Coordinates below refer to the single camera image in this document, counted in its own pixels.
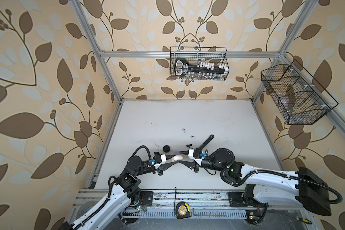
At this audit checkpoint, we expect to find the black wire basket right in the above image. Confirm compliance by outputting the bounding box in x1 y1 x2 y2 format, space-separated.
261 59 339 125

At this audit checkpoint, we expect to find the black round earbud case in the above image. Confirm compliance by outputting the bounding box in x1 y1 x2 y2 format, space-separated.
163 145 171 153

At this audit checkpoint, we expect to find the black wire basket back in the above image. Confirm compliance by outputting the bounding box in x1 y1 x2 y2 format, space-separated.
169 46 230 81

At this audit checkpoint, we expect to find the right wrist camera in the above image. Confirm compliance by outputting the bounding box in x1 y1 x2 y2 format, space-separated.
188 149 207 159

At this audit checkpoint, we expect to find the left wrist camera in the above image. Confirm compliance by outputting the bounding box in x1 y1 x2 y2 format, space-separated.
150 154 167 166

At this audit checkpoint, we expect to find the white earbud charging case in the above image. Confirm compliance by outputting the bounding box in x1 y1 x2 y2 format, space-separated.
171 155 183 162

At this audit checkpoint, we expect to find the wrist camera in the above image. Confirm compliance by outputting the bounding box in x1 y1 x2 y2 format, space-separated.
188 149 207 159
150 154 167 166

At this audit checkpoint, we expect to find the yellow black tape measure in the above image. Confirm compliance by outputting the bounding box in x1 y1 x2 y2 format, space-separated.
175 201 191 219

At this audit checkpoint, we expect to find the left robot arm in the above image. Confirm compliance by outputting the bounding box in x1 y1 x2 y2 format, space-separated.
59 155 155 230

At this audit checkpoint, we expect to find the black wire basket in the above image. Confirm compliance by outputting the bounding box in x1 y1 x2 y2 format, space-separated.
169 46 230 81
261 59 339 125

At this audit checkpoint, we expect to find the yellow handled screwdriver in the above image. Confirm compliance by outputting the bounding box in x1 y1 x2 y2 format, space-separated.
296 216 312 225

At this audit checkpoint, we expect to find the green pipe wrench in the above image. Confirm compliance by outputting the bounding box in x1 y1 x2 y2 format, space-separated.
199 134 214 150

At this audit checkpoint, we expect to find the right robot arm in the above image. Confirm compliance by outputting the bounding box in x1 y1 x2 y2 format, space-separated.
172 148 343 216

